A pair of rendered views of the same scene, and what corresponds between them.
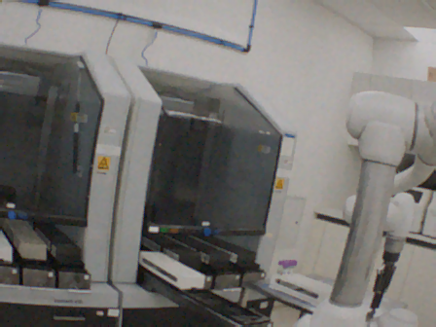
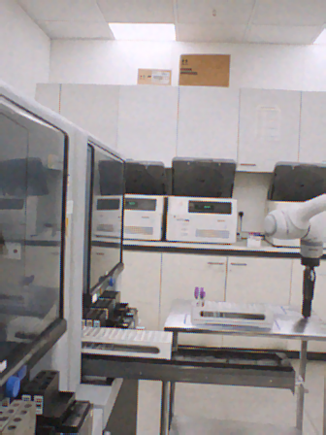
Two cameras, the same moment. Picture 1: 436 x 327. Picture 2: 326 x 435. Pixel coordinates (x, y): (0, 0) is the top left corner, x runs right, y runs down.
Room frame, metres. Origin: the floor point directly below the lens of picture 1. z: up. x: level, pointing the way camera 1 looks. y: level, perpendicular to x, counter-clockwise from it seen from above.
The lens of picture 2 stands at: (0.77, 0.99, 1.28)
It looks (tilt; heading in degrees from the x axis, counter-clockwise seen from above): 3 degrees down; 313
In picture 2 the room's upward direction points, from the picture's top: 2 degrees clockwise
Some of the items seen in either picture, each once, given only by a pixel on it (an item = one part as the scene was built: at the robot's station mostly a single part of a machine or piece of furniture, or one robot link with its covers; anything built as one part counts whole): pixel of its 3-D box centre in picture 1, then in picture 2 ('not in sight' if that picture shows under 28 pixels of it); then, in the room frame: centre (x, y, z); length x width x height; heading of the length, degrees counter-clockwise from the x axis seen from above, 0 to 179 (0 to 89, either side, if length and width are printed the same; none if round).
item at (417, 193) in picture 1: (414, 191); (133, 199); (3.67, -1.69, 1.22); 0.62 x 0.56 x 0.64; 128
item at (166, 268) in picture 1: (169, 271); (120, 344); (1.76, 0.10, 0.83); 0.30 x 0.10 x 0.06; 40
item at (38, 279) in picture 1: (18, 247); not in sight; (1.66, 0.74, 0.78); 0.73 x 0.14 x 0.09; 40
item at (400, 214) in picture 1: (398, 213); (310, 220); (1.56, -0.67, 1.20); 0.13 x 0.11 x 0.16; 74
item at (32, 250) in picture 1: (32, 250); (18, 433); (1.48, 0.59, 0.85); 0.12 x 0.02 x 0.06; 131
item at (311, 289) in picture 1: (305, 288); (231, 314); (1.72, -0.40, 0.85); 0.30 x 0.10 x 0.06; 38
